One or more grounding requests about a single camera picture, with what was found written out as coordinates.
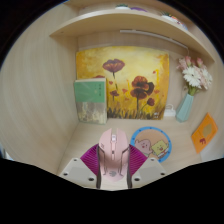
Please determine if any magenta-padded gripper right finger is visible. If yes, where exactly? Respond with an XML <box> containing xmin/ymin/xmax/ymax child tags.
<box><xmin>126</xmin><ymin>143</ymin><xmax>167</xmax><ymax>190</ymax></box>

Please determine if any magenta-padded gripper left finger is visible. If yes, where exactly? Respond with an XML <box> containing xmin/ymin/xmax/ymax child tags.
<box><xmin>59</xmin><ymin>143</ymin><xmax>101</xmax><ymax>190</ymax></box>

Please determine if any pink computer mouse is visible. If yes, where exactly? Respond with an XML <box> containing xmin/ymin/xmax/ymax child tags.
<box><xmin>98</xmin><ymin>127</ymin><xmax>130</xmax><ymax>183</ymax></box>

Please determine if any round cartoon-print mouse pad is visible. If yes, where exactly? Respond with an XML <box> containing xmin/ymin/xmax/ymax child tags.
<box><xmin>129</xmin><ymin>126</ymin><xmax>172</xmax><ymax>164</ymax></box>

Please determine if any white power strip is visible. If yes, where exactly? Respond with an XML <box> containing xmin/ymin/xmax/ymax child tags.
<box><xmin>163</xmin><ymin>103</ymin><xmax>177</xmax><ymax>118</ymax></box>

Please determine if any green-covered book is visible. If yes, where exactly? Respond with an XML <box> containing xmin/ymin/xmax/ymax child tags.
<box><xmin>73</xmin><ymin>77</ymin><xmax>108</xmax><ymax>125</ymax></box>

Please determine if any pale teal vase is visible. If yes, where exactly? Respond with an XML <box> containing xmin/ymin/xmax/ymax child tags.
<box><xmin>175</xmin><ymin>93</ymin><xmax>195</xmax><ymax>123</ymax></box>

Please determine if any orange book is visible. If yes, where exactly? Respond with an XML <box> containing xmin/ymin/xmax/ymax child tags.
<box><xmin>190</xmin><ymin>112</ymin><xmax>219</xmax><ymax>154</ymax></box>

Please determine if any yellow poppy flower painting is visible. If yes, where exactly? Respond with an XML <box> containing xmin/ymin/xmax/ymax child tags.
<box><xmin>75</xmin><ymin>45</ymin><xmax>170</xmax><ymax>120</ymax></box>

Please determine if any pink and white flower bouquet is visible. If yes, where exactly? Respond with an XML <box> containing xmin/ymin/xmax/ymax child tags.
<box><xmin>176</xmin><ymin>55</ymin><xmax>214</xmax><ymax>97</ymax></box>

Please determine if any white light bar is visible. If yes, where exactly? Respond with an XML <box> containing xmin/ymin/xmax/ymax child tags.
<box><xmin>119</xmin><ymin>29</ymin><xmax>190</xmax><ymax>54</ymax></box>

